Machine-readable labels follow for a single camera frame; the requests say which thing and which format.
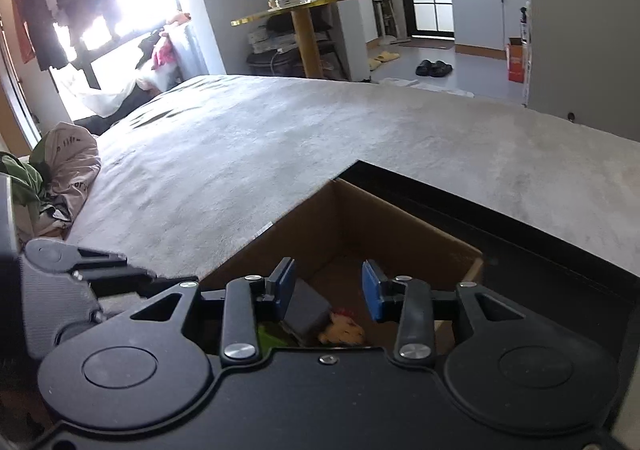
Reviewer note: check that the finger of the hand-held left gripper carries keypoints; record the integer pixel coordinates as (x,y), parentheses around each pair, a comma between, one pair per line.
(100,260)
(130,282)

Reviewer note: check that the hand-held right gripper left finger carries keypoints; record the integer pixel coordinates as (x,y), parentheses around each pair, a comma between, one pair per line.
(287,290)

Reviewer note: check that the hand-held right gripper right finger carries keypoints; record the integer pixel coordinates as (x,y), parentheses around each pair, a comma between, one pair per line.
(371,290)

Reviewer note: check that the grey-blue toy cube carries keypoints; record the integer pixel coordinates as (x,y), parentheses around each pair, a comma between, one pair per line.
(307,310)

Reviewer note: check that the green toy cube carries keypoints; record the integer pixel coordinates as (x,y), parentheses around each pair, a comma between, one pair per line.
(272,336)

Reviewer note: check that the doll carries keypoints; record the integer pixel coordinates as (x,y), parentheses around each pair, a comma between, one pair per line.
(342,330)

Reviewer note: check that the cardboard box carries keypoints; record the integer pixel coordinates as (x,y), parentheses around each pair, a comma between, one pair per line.
(350,225)

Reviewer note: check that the black tray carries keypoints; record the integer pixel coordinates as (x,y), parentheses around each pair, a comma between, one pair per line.
(550,255)

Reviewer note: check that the pink plastic bag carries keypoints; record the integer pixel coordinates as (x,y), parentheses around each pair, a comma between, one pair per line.
(70,164)

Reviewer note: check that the green cloth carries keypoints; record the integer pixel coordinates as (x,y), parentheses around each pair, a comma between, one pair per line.
(20,180)

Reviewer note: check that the black bag under table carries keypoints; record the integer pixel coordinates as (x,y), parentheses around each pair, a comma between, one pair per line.
(272,63)

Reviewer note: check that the pair of black slippers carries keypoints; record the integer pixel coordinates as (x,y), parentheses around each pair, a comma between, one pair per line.
(434,68)

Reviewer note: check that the pair of yellow slippers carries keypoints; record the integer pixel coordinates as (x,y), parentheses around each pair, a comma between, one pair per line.
(382,58)

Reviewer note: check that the low white cabinet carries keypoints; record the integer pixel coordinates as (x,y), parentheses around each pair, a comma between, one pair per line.
(355,39)

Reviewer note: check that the round gold-edged side table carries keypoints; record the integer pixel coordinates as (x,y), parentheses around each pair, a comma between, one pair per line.
(305,29)

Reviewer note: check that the orange carton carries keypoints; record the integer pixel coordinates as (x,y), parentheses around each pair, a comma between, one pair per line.
(516,62)

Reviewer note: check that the white kitchen cabinet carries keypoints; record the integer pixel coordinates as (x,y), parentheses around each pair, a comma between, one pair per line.
(485,12)

